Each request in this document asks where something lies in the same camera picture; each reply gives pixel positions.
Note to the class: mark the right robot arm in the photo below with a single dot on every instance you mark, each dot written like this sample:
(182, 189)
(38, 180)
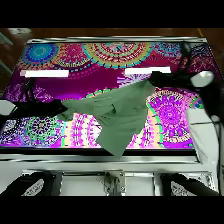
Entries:
(203, 79)

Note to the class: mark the green T-shirt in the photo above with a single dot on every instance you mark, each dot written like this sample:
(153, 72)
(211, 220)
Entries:
(123, 113)

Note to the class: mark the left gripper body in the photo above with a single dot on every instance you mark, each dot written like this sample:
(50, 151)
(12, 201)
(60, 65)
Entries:
(55, 108)

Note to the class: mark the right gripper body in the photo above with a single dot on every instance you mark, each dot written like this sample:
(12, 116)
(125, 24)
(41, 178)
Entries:
(163, 80)

